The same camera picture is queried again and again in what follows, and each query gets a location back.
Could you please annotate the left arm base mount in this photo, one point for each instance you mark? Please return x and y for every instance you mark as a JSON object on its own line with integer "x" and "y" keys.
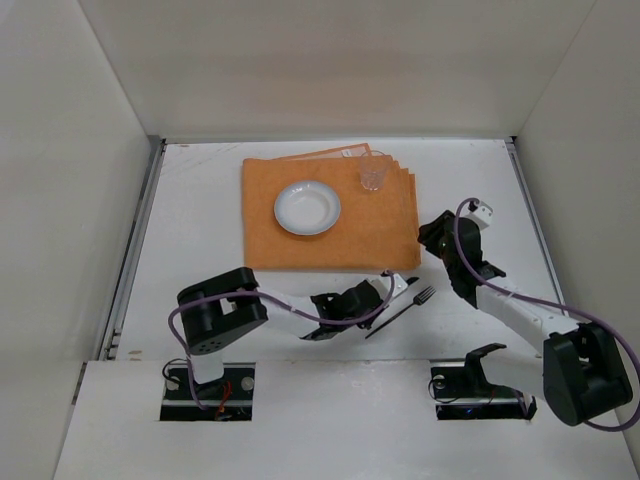
{"x": 229, "y": 399}

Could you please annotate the right aluminium table rail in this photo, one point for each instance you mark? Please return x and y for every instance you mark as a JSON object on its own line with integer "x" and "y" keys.
{"x": 511, "y": 147}

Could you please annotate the clear plastic cup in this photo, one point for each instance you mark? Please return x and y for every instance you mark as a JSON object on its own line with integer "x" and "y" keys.
{"x": 373, "y": 166}

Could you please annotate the aluminium table rail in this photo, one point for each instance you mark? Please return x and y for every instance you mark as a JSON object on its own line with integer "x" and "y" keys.
{"x": 511, "y": 147}
{"x": 112, "y": 325}

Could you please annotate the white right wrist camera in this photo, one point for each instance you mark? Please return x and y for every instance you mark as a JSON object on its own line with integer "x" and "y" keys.
{"x": 480, "y": 213}

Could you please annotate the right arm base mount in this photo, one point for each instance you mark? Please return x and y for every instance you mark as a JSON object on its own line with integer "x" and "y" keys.
{"x": 461, "y": 391}

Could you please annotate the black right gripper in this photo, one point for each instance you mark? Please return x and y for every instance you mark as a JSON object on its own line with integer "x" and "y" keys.
{"x": 447, "y": 228}

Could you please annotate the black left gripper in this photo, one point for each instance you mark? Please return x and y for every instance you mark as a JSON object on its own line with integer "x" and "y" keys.
{"x": 373, "y": 293}

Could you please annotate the orange cloth placemat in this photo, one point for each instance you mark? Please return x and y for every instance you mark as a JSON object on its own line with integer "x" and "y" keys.
{"x": 375, "y": 230}

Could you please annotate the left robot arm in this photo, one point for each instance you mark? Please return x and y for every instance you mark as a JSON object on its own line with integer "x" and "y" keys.
{"x": 215, "y": 313}

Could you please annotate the black fork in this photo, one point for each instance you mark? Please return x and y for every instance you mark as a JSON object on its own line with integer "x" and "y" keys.
{"x": 418, "y": 300}

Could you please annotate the white paper plate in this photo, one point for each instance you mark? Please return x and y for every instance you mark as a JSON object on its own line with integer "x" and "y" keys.
{"x": 307, "y": 208}

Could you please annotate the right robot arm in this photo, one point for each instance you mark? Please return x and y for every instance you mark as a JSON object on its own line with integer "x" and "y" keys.
{"x": 576, "y": 368}

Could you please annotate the left aluminium table rail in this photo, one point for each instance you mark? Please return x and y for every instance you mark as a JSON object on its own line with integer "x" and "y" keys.
{"x": 112, "y": 325}

